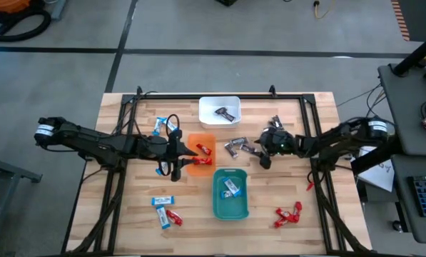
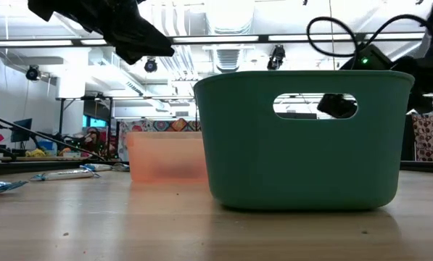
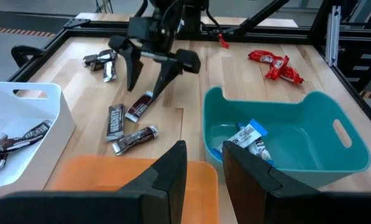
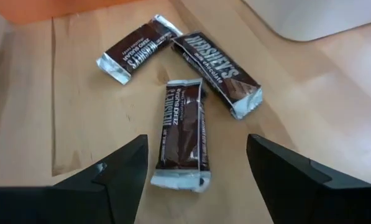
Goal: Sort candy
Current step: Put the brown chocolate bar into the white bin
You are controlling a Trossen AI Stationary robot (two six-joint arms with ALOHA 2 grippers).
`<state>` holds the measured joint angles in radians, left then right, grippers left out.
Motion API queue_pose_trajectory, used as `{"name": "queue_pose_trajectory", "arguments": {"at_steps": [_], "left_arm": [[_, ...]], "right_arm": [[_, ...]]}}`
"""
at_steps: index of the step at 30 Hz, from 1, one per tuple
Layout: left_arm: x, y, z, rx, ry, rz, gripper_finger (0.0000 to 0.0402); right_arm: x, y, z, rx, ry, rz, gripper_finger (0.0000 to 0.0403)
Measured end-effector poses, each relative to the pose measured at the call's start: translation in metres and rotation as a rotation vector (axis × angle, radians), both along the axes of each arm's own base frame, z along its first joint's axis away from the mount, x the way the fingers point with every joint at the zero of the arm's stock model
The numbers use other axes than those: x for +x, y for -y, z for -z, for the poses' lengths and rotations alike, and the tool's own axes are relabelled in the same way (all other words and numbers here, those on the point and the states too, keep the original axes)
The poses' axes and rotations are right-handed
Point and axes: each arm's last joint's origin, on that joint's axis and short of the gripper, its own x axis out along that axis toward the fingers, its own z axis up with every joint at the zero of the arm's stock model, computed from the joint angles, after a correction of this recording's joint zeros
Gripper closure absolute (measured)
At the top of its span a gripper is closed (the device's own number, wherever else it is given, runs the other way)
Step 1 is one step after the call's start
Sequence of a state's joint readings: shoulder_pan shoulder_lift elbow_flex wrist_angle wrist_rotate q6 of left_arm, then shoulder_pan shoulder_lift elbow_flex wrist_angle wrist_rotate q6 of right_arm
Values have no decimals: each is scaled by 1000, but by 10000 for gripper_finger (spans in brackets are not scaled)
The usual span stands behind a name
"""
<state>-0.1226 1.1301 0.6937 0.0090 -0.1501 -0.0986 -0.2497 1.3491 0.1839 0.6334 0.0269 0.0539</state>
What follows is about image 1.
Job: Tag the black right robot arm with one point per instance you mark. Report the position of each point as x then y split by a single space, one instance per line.
341 139

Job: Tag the small red tag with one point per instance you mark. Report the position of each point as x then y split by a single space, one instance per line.
310 186

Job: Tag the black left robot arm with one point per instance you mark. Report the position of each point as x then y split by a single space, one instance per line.
91 141

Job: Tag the grey metal cart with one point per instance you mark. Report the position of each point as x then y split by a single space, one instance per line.
5 167

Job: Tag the grey desk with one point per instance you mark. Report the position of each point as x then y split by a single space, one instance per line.
401 214
405 107

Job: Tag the red KitKat candy bar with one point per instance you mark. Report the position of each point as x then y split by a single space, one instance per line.
282 213
202 161
203 149
279 223
297 208
174 217

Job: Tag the white plastic bin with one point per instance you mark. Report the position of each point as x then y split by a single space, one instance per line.
207 107

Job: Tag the black stand post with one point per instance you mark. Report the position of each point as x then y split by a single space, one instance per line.
416 55

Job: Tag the teal plastic bin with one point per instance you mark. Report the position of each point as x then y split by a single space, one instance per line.
230 210

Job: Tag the blue white Hershey's candy bar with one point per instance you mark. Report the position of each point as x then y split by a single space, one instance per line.
226 194
232 186
162 217
162 167
158 125
162 200
170 125

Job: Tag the orange vacuum cleaner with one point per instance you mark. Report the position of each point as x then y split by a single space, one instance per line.
9 5

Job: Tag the dark mat with striped edge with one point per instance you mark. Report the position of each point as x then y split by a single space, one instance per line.
423 18

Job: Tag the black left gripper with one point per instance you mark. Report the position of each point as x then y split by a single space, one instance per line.
157 148

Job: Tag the black caster wheel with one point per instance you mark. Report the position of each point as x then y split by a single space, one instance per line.
397 226

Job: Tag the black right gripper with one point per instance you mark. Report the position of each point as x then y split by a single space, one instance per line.
284 144

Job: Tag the grey floor box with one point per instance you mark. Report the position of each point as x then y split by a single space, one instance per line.
58 9

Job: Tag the white paper sheet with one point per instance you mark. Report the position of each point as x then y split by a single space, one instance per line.
380 175

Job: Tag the black floor object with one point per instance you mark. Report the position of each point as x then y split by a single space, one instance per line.
227 2

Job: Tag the orange translucent plastic bin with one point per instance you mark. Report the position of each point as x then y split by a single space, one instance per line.
193 142

